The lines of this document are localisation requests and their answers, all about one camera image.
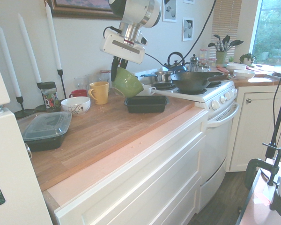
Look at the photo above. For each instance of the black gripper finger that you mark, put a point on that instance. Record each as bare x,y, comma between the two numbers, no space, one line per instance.
124,63
114,69

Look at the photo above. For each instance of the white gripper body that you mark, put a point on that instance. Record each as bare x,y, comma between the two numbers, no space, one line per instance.
121,50

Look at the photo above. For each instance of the green ceramic bowl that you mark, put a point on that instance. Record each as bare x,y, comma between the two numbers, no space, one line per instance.
128,84

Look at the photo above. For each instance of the glass jar with red lid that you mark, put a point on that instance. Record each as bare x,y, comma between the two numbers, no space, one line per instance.
105,75

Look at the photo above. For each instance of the yellow mug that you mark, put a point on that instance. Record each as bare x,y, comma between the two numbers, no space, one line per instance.
100,93

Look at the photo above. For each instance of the white cup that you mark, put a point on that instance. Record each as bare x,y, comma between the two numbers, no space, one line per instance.
148,90

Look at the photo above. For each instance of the clear drinking glass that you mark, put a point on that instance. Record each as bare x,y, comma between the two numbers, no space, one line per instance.
80,83

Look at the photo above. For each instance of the red mug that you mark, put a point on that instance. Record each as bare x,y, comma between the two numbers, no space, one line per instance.
79,93

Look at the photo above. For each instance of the black rectangular plastic container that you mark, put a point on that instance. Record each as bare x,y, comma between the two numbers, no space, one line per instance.
145,106

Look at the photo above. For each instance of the dark blue kettle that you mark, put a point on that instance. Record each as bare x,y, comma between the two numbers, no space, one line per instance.
176,64

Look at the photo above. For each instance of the white bowl with swirl pattern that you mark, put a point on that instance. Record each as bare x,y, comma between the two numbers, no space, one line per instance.
76,106

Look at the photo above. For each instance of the black candle holder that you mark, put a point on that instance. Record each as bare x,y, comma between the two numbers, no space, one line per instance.
61,79
22,112
40,106

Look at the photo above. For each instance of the dark framed picture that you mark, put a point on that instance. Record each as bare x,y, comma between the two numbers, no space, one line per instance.
84,11

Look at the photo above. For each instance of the black wok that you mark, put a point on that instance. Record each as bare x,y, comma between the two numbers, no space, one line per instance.
189,82

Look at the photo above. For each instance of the white taper candle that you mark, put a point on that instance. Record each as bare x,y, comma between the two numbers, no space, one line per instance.
9,63
29,49
53,37

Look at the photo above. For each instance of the spice jar with black lid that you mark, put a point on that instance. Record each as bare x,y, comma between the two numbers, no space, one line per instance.
50,97

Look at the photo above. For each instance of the glass french press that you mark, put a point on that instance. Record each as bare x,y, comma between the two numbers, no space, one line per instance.
194,64

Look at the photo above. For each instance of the canister with red lid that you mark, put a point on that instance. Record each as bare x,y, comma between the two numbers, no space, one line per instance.
203,54

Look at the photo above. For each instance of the black kitchen utensil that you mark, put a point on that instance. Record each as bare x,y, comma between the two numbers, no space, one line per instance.
226,40
212,44
236,43
217,38

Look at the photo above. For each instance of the black container with clear lid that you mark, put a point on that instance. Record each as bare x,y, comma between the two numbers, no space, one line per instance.
46,131

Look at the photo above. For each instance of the green utensil holder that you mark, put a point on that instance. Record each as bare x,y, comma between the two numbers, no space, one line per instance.
221,57

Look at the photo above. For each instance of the orange oven mitt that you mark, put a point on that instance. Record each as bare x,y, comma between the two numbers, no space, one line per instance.
222,69

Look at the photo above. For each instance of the white stove knob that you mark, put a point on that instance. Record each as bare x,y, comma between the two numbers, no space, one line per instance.
228,95
215,105
233,92
223,99

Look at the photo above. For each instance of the wooden window blind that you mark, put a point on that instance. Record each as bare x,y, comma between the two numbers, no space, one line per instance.
227,21

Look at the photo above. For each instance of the plain white bowl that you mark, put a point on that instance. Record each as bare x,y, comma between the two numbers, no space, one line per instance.
244,74
236,67

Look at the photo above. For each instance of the white drawer cabinet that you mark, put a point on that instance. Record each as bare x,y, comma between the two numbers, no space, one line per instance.
140,187

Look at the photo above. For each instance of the white electric stove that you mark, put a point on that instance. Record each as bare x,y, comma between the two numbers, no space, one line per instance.
215,145

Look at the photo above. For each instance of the small potted succulent plant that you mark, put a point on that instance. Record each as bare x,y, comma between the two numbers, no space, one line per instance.
247,58

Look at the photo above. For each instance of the white refrigerator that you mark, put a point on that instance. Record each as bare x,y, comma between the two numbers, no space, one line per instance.
9,164

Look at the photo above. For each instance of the white cabinet with door knob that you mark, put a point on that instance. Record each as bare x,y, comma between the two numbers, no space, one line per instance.
255,131

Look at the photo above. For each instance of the window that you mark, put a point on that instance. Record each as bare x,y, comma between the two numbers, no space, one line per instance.
271,30

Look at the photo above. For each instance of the green metal clamp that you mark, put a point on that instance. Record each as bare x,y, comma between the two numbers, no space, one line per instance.
255,168

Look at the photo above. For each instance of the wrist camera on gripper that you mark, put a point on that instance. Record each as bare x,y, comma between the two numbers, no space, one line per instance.
143,40

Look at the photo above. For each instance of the black and white wall photo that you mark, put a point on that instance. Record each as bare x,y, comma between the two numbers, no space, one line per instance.
188,29
170,10

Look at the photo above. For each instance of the black camera stand pole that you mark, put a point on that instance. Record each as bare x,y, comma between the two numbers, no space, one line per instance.
279,112

